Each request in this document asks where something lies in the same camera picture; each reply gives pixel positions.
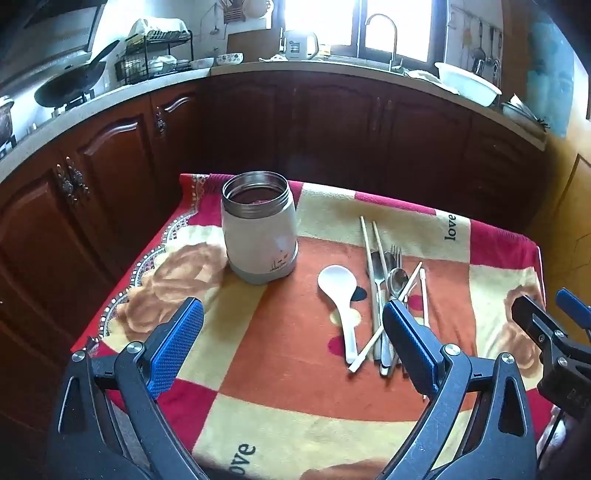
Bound white plastic basin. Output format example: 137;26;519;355
434;61;502;107

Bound hanging metal ladle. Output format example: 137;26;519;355
473;21;488;65

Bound kitchen window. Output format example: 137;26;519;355
281;0;455;58

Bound white plastic rice spoon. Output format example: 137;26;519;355
317;264;359;365

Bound cooking pot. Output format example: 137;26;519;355
0;95;17;148

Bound black dish rack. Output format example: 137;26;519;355
115;30;194;85

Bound bluish glass panel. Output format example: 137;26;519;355
526;9;578;139

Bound gas stove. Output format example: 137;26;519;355
28;90;112;121

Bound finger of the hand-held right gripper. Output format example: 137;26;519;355
512;295;568;356
556;288;591;330

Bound wall utensil holder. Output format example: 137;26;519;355
221;0;245;24

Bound printed fleece blanket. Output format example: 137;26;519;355
69;173;555;480

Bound white plastic bag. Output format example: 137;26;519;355
127;17;185;40

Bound black wok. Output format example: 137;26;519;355
34;39;121;107

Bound metal kitchen faucet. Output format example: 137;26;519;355
365;13;404;72

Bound range hood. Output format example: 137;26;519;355
0;0;107;84

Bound grey kitchen countertop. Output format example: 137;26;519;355
0;58;552;185

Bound white chopstick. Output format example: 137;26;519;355
418;268;431;329
348;261;424;373

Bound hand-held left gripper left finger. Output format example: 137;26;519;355
46;296;206;480

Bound metal bowl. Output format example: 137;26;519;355
501;95;550;134

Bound white electric kettle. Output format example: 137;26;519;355
283;30;319;61

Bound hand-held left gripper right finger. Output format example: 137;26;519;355
378;299;540;480

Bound wooden cutting board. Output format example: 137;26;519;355
226;30;282;58

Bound metal table knife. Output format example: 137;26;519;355
369;250;391;365

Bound white steel jar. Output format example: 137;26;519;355
221;171;300;285

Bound metal spoon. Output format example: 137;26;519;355
379;268;410;377

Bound dark wooden kitchen cabinets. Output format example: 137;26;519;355
0;69;555;462

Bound metal fork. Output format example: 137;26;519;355
383;244;403;377

